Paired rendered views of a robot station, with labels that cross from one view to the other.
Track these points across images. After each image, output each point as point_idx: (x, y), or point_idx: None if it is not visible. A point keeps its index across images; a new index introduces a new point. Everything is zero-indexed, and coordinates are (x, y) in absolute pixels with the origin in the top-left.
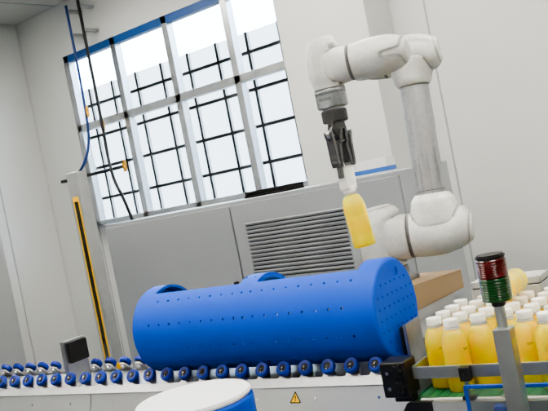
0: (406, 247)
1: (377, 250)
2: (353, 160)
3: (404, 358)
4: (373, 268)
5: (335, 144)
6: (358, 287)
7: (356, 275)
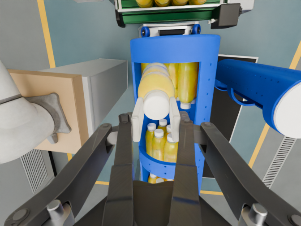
0: (22, 99)
1: (40, 125)
2: (111, 127)
3: (229, 8)
4: (204, 40)
5: (237, 164)
6: (216, 53)
7: (208, 59)
